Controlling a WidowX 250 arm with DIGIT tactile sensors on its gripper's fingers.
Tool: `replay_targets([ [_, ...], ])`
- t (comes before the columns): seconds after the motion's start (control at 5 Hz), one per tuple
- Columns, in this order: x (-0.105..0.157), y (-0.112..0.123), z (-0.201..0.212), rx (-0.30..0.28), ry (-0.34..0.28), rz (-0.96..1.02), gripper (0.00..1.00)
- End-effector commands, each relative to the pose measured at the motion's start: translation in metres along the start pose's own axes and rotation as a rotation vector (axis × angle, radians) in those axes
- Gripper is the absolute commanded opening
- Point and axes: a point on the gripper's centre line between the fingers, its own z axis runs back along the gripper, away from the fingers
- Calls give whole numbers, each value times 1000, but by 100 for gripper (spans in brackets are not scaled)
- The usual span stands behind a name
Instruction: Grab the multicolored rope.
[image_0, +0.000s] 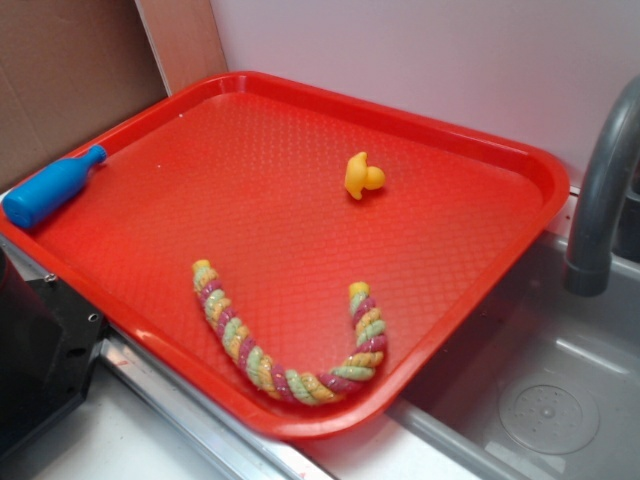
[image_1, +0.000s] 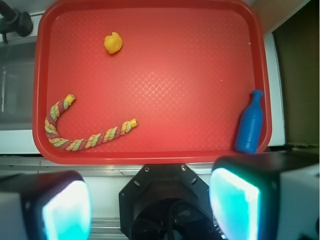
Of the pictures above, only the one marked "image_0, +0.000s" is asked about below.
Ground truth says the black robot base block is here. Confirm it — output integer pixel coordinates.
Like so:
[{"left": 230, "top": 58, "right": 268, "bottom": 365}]
[{"left": 1, "top": 253, "right": 107, "bottom": 460}]

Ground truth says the red plastic serving tray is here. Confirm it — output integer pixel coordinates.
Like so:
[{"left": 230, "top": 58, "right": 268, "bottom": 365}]
[{"left": 1, "top": 73, "right": 569, "bottom": 440}]

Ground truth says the yellow rubber duck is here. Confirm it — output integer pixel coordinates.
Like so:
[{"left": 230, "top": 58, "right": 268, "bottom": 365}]
[{"left": 344, "top": 152, "right": 386, "bottom": 200}]

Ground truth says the grey plastic toy sink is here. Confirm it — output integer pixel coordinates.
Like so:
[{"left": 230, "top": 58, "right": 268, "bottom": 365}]
[{"left": 389, "top": 234, "right": 639, "bottom": 479}]

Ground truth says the grey toy faucet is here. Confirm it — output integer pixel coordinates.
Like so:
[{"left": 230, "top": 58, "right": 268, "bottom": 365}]
[{"left": 563, "top": 77, "right": 639, "bottom": 297}]

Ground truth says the blue plastic toy bottle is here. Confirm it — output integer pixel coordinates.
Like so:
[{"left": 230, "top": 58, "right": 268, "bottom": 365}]
[{"left": 1, "top": 145, "right": 108, "bottom": 229}]

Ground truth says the brown cardboard panel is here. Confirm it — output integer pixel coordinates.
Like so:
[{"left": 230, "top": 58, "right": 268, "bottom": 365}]
[{"left": 1, "top": 1, "right": 227, "bottom": 189}]

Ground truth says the multicolored twisted rope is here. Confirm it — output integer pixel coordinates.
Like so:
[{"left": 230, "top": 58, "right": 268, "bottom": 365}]
[{"left": 192, "top": 258, "right": 389, "bottom": 407}]

